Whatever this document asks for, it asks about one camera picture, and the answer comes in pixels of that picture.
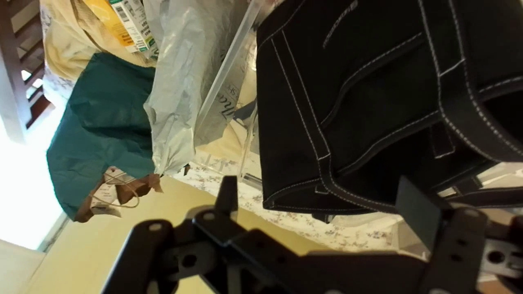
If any grey plastic shopping bag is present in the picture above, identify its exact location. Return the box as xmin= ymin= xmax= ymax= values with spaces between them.
xmin=143 ymin=0 xmax=259 ymax=177

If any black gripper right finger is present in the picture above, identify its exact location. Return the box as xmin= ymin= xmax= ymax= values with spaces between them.
xmin=396 ymin=175 xmax=489 ymax=294

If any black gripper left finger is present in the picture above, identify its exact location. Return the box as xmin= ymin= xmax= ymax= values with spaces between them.
xmin=100 ymin=175 xmax=241 ymax=294

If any teal fabric bag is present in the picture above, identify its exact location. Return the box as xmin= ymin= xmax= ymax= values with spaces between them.
xmin=47 ymin=51 xmax=166 ymax=223

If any wooden bed footboard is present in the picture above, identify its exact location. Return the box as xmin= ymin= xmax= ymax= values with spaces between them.
xmin=0 ymin=0 xmax=55 ymax=144

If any floral bedspread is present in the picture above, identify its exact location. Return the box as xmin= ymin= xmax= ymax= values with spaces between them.
xmin=174 ymin=125 xmax=439 ymax=259

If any green and white box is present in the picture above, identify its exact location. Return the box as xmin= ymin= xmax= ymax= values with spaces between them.
xmin=109 ymin=0 xmax=161 ymax=59

